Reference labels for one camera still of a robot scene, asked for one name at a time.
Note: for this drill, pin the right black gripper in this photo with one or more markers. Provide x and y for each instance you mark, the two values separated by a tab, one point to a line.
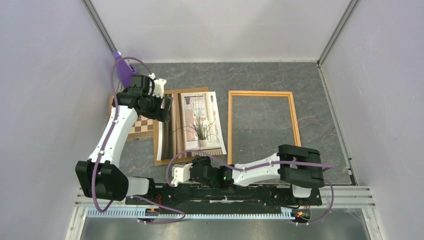
199	159

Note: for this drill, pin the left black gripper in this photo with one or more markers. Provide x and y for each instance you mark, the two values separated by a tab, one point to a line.
159	114

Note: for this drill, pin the brown frame backing board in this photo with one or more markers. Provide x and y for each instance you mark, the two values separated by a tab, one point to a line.
169	138

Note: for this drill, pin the window plant photo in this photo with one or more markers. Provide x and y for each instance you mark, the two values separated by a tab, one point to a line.
203	121

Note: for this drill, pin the wooden picture frame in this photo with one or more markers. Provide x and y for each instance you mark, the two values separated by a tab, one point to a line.
250	93

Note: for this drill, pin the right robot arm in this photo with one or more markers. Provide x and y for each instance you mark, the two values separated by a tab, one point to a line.
299	166

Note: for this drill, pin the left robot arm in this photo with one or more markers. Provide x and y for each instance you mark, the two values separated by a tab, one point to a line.
99	176

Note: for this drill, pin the wooden chessboard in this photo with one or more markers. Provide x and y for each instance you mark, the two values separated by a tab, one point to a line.
142	127

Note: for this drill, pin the purple plastic stand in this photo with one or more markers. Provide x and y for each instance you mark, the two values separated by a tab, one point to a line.
124	69

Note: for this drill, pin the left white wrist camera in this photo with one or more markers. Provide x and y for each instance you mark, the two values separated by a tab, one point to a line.
156	86

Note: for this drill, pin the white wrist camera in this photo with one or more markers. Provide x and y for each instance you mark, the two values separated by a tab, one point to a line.
156	86
181	174

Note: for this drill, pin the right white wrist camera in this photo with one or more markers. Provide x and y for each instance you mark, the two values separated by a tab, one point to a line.
181	174

